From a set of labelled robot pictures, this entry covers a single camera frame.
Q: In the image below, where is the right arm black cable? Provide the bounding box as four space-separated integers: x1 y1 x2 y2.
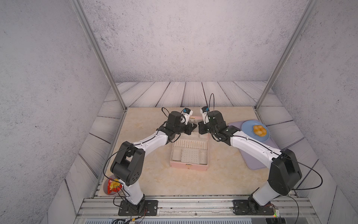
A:
208 93 324 224

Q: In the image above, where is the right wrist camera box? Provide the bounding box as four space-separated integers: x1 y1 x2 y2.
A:
200 106 210 124

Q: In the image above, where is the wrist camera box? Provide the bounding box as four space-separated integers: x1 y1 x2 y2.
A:
180 107 193 125
200 106 210 124

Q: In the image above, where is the pink jewelry box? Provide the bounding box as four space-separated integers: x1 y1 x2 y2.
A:
170 127 209 171

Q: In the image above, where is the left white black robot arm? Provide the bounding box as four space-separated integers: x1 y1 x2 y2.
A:
110 108 197 206

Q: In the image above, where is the purple placemat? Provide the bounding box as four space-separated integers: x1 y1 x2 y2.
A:
228 121 281 170

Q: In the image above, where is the aluminium frame post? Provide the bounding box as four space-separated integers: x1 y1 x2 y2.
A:
70 0 127 112
254 0 319 112

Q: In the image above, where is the left aluminium frame post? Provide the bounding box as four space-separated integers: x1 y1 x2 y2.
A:
70 0 127 112

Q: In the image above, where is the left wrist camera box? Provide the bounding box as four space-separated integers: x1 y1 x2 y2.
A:
180 107 193 125

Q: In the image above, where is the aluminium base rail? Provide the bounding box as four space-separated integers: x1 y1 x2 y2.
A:
76 195 320 224

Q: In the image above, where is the yellow pastry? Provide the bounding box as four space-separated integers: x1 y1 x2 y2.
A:
253 125 267 137

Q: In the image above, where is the grey bowl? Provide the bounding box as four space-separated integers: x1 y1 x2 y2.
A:
103 175 119 196

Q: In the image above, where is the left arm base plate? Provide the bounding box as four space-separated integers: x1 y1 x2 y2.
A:
118 200 158 217

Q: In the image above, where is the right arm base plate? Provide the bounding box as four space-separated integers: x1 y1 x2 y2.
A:
233 199 276 216

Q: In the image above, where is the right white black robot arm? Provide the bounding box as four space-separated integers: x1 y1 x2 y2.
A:
198 106 302 206

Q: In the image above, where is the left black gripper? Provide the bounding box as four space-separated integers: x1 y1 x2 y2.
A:
172 121 197 135

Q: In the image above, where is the red yellow snack packet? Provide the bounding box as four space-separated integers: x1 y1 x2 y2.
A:
107 179 122 195

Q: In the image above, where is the blue plate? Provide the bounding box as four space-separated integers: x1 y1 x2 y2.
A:
241 120 270 142

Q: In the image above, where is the right aluminium frame post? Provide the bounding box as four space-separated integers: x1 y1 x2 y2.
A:
254 0 319 112

